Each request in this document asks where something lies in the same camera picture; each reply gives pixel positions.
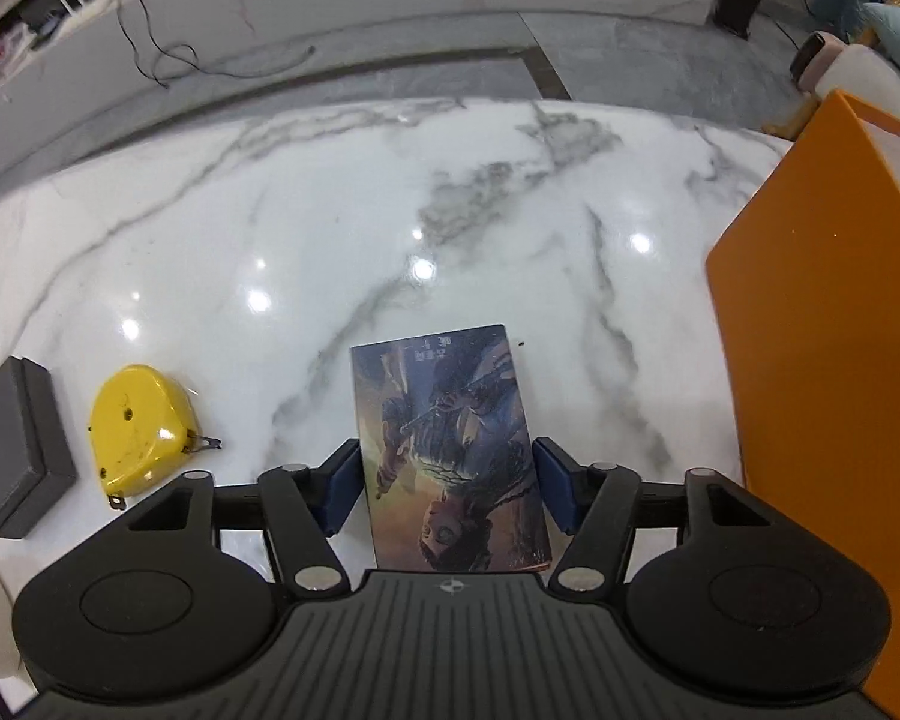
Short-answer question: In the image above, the dark grey flat box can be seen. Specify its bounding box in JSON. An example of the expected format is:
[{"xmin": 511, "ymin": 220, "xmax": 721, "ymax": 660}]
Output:
[{"xmin": 0, "ymin": 355, "xmax": 78, "ymax": 541}]

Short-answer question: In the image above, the black power cable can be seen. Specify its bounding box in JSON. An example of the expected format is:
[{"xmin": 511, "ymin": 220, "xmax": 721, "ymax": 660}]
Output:
[{"xmin": 115, "ymin": 0, "xmax": 317, "ymax": 89}]

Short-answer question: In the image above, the orange cardboard box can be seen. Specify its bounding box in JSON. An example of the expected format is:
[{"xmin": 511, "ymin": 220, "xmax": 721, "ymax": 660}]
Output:
[{"xmin": 704, "ymin": 88, "xmax": 900, "ymax": 720}]

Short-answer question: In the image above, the yellow tape measure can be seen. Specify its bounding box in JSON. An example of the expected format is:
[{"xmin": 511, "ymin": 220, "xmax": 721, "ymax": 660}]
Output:
[{"xmin": 88, "ymin": 363, "xmax": 224, "ymax": 512}]

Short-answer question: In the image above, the illustrated cover book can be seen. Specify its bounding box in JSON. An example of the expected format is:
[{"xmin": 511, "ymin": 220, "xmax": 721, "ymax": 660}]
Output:
[{"xmin": 349, "ymin": 323, "xmax": 554, "ymax": 573}]

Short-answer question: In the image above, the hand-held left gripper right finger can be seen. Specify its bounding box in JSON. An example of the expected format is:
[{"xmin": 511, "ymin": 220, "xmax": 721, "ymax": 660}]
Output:
[{"xmin": 532, "ymin": 436, "xmax": 755, "ymax": 602}]

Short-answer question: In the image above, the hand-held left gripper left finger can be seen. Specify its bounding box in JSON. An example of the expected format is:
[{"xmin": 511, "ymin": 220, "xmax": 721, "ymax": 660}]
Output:
[{"xmin": 124, "ymin": 439, "xmax": 362, "ymax": 598}]

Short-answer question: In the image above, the white sofa chair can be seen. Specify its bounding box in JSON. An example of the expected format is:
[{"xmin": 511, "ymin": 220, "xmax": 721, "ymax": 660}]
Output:
[{"xmin": 790, "ymin": 30, "xmax": 900, "ymax": 137}]

